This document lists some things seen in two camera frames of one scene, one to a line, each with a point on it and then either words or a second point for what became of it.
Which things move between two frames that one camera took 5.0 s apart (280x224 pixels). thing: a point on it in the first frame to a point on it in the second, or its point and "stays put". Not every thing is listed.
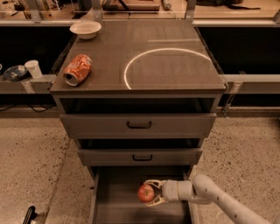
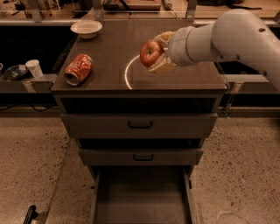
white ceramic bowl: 86,30 stays put
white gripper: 170,190 to 177,46
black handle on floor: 31,215 stays put
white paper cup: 34,68 stays put
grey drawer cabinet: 151,99 stays put
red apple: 145,193 to 150,53
